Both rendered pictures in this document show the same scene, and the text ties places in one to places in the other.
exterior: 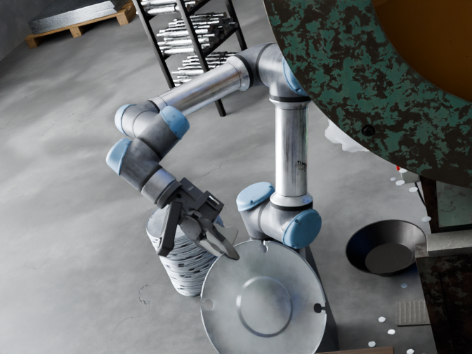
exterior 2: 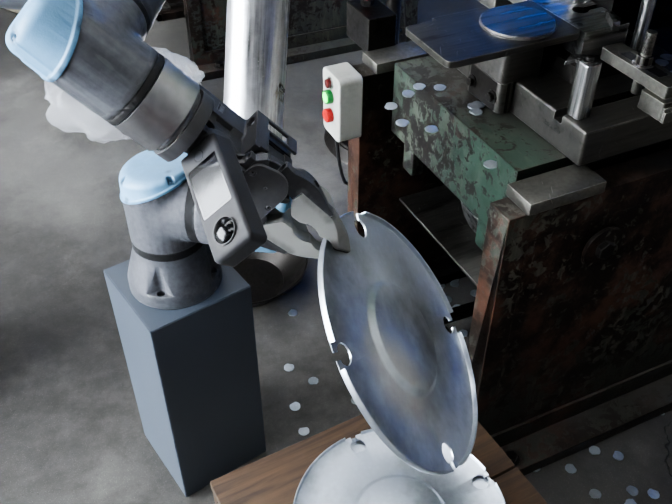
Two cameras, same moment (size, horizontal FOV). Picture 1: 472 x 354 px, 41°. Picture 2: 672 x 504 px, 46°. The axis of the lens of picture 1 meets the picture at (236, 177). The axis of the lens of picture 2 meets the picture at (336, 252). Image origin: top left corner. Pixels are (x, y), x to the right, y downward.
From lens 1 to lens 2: 0.94 m
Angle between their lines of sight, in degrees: 41
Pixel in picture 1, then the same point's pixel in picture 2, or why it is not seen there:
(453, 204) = (507, 139)
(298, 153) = (280, 68)
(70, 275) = not seen: outside the picture
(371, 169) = not seen: hidden behind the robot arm
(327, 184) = (84, 194)
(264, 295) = (398, 315)
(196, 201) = (257, 133)
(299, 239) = not seen: hidden behind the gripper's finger
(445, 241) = (544, 189)
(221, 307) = (361, 356)
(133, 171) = (111, 58)
